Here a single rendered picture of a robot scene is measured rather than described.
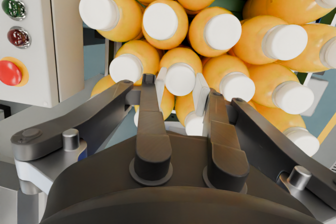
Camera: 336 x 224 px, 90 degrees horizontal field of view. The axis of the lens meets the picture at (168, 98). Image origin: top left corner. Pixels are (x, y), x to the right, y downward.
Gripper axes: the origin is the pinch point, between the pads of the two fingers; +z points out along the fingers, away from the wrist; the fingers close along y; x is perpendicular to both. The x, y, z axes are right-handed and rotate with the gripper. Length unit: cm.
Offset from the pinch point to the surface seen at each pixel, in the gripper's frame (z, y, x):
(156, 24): 2.4, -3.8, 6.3
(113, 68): 2.4, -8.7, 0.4
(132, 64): 2.4, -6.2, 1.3
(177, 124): 21.3, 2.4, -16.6
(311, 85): 27.9, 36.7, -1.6
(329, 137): 114, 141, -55
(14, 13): 3.1, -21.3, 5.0
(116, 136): 114, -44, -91
